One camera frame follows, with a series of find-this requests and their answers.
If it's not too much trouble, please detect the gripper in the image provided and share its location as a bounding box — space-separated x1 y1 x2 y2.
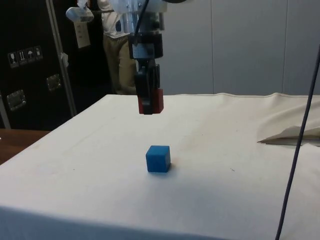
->
128 31 165 116

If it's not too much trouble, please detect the black cable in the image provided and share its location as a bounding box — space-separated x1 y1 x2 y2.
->
131 0 151 47
274 43 320 240

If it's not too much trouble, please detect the blue cube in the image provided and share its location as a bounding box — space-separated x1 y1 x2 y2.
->
145 144 172 174

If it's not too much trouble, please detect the black cabinet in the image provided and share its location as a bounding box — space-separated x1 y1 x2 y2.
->
0 0 114 131

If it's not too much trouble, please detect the person in white shirt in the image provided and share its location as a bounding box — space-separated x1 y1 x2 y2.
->
97 0 139 96

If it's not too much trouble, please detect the red cube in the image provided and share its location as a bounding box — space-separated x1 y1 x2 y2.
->
137 88 165 115

